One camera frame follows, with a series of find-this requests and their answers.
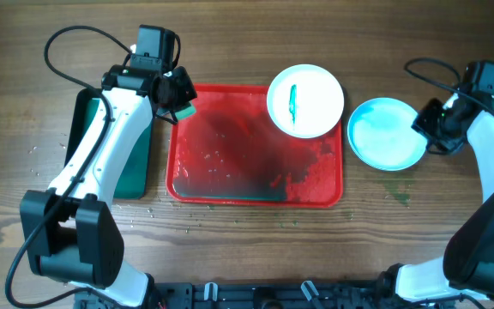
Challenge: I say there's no green scrubbing sponge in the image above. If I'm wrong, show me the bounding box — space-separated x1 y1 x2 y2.
174 102 196 121

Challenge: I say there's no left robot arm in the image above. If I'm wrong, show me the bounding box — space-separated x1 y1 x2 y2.
5 66 196 308

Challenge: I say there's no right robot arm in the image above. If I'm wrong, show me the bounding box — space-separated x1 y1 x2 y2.
373 99 494 308

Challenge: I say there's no red plastic tray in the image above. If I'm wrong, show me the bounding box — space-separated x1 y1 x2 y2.
166 83 344 209

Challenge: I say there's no dark green tray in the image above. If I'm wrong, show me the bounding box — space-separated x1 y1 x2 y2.
64 89 153 199

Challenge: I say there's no top stained white plate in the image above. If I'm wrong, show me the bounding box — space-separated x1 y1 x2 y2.
267 64 345 139

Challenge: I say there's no right black cable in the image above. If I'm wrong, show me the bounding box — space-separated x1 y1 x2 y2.
403 58 494 151

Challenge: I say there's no black cable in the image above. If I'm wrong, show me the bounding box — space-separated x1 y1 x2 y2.
4 25 135 309
403 58 494 151

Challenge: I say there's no left black cable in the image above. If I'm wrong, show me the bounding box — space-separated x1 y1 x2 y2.
4 25 135 309

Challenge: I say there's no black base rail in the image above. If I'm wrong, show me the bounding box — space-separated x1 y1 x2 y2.
73 279 402 309

